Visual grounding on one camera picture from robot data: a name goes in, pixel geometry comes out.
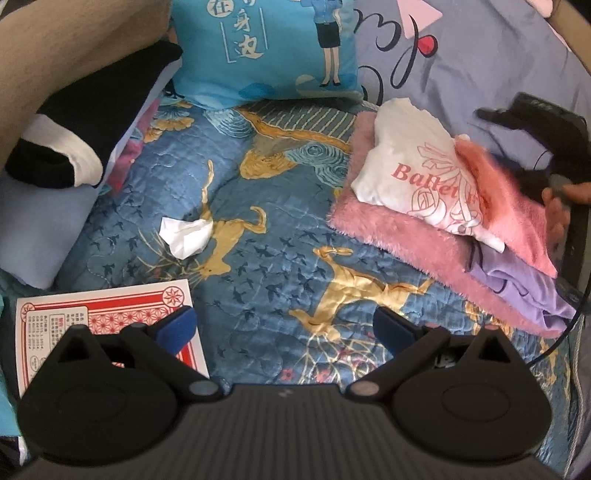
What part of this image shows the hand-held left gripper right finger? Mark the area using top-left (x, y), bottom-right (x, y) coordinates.
top-left (345, 307), bottom-right (527, 401)

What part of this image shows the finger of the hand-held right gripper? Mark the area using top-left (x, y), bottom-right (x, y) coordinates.
top-left (475, 107), bottom-right (520, 134)

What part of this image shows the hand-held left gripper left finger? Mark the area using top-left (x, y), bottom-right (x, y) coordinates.
top-left (53, 305), bottom-right (225, 401)

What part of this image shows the coral pink garment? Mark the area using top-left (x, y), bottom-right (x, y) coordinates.
top-left (454, 134), bottom-right (560, 278)

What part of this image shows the pink fluffy jacket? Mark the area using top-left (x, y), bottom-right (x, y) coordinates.
top-left (328, 111), bottom-right (563, 341)

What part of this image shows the person's right hand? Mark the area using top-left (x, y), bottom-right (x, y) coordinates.
top-left (542, 181), bottom-right (591, 246)

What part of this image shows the grey lettered pillow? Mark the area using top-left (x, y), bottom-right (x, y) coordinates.
top-left (353, 0), bottom-right (591, 154)

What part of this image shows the crumpled white tissue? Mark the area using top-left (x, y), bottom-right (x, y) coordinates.
top-left (159, 216), bottom-right (214, 260)

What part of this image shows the brown cardboard sheet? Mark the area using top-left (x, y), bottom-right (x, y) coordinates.
top-left (549, 0), bottom-right (591, 75)

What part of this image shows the white rose print garment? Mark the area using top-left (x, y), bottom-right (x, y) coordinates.
top-left (350, 97), bottom-right (507, 254)

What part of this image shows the large red card box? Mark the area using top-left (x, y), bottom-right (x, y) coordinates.
top-left (16, 278), bottom-right (211, 400)

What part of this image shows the teal quilted bedspread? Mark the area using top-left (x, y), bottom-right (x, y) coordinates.
top-left (0, 98), bottom-right (579, 480)

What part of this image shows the purple garment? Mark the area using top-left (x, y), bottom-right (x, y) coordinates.
top-left (468, 240), bottom-right (581, 339)

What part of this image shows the light blue folded cloth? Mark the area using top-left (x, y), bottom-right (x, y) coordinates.
top-left (0, 69), bottom-right (174, 289)

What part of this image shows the magenta cloth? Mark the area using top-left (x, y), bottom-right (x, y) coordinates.
top-left (103, 99), bottom-right (161, 195)

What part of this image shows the black and white garment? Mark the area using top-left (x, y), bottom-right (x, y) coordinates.
top-left (4, 41), bottom-right (184, 189)

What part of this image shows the blue cartoon print pillow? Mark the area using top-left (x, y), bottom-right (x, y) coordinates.
top-left (168, 0), bottom-right (366, 112)

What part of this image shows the beige cloth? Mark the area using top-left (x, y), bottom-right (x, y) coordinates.
top-left (0, 0), bottom-right (174, 161)

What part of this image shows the black cable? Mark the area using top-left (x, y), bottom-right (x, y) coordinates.
top-left (526, 295), bottom-right (585, 368)

